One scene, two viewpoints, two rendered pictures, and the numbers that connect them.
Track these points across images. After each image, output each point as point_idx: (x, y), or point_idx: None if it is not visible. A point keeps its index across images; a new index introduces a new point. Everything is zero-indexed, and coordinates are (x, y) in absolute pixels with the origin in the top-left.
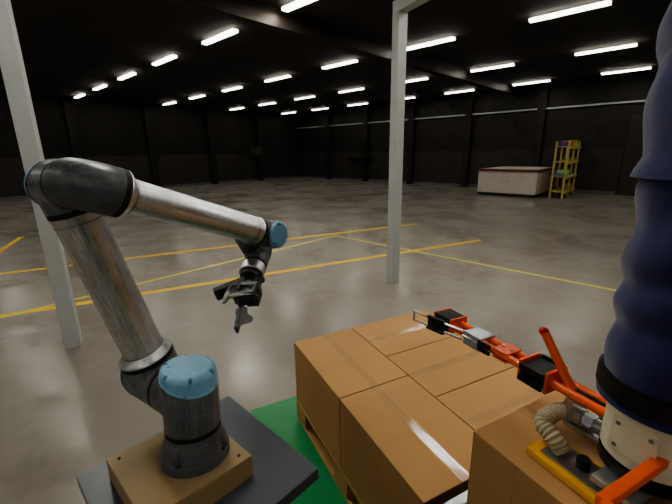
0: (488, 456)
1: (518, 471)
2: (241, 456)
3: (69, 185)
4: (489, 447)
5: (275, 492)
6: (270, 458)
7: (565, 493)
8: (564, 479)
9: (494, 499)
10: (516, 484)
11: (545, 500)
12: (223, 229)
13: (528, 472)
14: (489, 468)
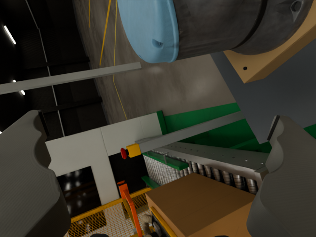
0: (187, 226)
1: (174, 221)
2: (244, 71)
3: None
4: (182, 229)
5: (242, 98)
6: (282, 100)
7: (166, 219)
8: (166, 225)
9: (204, 213)
10: (181, 217)
11: (171, 214)
12: None
13: (170, 222)
14: (193, 223)
